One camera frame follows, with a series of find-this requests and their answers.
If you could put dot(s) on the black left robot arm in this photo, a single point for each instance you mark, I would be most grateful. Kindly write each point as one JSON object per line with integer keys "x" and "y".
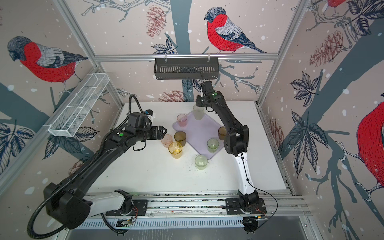
{"x": 68, "y": 202}

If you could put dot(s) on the yellow amber glass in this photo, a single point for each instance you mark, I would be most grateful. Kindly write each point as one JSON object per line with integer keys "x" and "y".
{"x": 175, "y": 149}

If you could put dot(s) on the rose pink glass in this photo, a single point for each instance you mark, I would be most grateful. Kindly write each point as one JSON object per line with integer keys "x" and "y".
{"x": 182, "y": 120}

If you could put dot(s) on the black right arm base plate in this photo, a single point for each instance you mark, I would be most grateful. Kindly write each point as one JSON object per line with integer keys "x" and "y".
{"x": 234, "y": 207}

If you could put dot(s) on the black wire wall basket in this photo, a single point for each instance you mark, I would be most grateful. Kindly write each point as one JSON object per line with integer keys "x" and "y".
{"x": 186, "y": 69}

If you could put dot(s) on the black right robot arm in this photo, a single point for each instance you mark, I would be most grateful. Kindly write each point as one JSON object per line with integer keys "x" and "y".
{"x": 236, "y": 142}

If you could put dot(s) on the white mesh wall basket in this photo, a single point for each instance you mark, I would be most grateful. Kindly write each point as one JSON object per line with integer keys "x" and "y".
{"x": 71, "y": 118}

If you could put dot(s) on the pale green small glass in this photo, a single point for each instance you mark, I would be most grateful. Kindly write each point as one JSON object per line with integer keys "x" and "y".
{"x": 201, "y": 162}

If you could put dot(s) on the dark brown glass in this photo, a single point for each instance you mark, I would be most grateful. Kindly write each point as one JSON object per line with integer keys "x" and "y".
{"x": 181, "y": 137}

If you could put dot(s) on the brown textured glass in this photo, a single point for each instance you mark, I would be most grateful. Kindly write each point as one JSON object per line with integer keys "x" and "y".
{"x": 222, "y": 132}

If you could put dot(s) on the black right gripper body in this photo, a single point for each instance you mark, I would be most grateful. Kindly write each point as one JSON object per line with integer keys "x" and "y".
{"x": 202, "y": 100}

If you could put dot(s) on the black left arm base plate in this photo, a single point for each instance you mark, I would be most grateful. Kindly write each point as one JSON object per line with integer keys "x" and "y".
{"x": 131, "y": 208}

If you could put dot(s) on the bright green glass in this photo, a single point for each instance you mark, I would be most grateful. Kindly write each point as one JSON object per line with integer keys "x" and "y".
{"x": 213, "y": 145}

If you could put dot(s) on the pale green tall glass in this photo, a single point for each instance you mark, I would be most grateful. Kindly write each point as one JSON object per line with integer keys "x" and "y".
{"x": 198, "y": 112}

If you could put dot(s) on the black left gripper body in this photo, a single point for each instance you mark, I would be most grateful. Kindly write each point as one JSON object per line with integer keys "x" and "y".
{"x": 147, "y": 133}

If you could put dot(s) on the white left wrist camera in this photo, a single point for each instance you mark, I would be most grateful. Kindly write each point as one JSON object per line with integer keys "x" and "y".
{"x": 150, "y": 114}

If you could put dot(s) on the aluminium rail frame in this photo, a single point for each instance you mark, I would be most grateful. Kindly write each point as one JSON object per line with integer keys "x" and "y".
{"x": 195, "y": 205}

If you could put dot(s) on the lilac plastic tray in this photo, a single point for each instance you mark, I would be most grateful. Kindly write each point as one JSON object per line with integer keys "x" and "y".
{"x": 199, "y": 132}

